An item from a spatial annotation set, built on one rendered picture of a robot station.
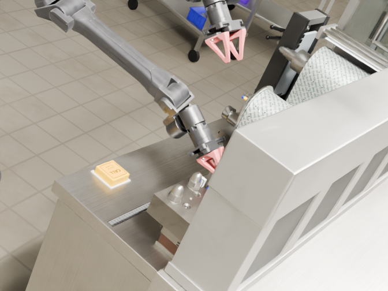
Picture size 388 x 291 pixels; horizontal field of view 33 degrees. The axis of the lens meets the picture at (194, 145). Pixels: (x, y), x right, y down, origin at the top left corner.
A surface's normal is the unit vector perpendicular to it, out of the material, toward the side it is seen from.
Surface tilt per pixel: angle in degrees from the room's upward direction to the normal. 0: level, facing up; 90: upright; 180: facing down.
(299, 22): 90
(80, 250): 90
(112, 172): 0
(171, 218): 90
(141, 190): 0
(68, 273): 90
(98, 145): 0
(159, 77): 25
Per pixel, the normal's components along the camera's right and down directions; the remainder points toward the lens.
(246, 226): -0.57, 0.23
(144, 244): 0.36, -0.79
